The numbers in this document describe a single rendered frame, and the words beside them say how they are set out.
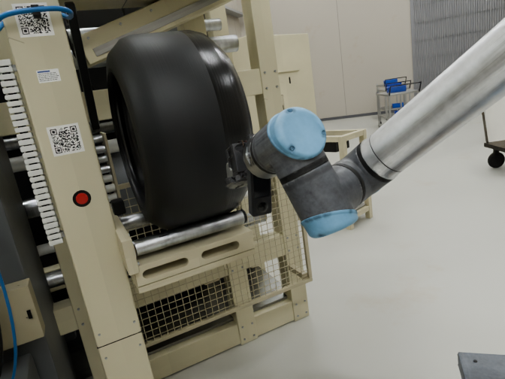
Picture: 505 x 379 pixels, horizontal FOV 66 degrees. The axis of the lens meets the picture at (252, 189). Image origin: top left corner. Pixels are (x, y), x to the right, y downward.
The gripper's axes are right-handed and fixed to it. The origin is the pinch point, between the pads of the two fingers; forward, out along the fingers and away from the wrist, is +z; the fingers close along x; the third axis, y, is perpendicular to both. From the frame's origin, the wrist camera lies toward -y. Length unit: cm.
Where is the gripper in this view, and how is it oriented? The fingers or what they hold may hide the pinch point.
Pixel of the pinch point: (234, 186)
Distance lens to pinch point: 95.5
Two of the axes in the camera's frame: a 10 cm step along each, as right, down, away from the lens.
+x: -9.2, 1.4, -3.8
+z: -3.5, 1.9, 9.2
